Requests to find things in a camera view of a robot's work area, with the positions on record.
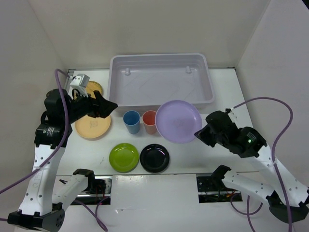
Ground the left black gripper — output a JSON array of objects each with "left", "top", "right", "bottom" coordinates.
[{"left": 64, "top": 87, "right": 118, "bottom": 123}]

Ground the orange plastic plate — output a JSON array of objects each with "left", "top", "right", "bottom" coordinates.
[{"left": 75, "top": 116, "right": 112, "bottom": 139}]

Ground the woven bamboo round plate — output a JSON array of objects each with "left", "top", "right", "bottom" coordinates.
[{"left": 85, "top": 81, "right": 103, "bottom": 97}]

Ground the blue plastic cup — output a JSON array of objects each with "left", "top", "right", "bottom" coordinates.
[{"left": 123, "top": 110, "right": 140, "bottom": 134}]

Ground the lavender plastic plate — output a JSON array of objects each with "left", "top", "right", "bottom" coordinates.
[{"left": 155, "top": 100, "right": 202, "bottom": 144}]

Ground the coral plastic cup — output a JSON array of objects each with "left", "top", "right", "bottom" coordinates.
[{"left": 142, "top": 110, "right": 157, "bottom": 134}]

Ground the green plate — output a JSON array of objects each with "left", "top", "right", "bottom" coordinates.
[{"left": 109, "top": 143, "right": 140, "bottom": 173}]

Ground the black plate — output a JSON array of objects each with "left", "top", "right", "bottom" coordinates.
[{"left": 140, "top": 144, "right": 170, "bottom": 174}]

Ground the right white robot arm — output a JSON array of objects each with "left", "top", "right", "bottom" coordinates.
[{"left": 195, "top": 111, "right": 309, "bottom": 223}]

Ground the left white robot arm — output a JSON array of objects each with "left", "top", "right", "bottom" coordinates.
[{"left": 7, "top": 89, "right": 118, "bottom": 232}]

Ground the lavender plastic bin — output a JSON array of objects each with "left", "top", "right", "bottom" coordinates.
[{"left": 107, "top": 53, "right": 215, "bottom": 112}]

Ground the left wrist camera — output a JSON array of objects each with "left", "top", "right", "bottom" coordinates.
[{"left": 70, "top": 74, "right": 90, "bottom": 97}]

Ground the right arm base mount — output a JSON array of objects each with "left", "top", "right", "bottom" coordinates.
[{"left": 196, "top": 175, "right": 243, "bottom": 203}]

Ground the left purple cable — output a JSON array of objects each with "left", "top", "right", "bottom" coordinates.
[{"left": 0, "top": 69, "right": 75, "bottom": 195}]

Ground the purple cable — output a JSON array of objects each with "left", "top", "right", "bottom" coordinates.
[
  {"left": 230, "top": 97, "right": 295, "bottom": 232},
  {"left": 0, "top": 69, "right": 75, "bottom": 195}
]

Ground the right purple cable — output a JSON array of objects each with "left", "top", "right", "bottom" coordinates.
[{"left": 230, "top": 97, "right": 295, "bottom": 232}]

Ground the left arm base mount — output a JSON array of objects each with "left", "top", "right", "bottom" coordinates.
[{"left": 76, "top": 176, "right": 112, "bottom": 205}]

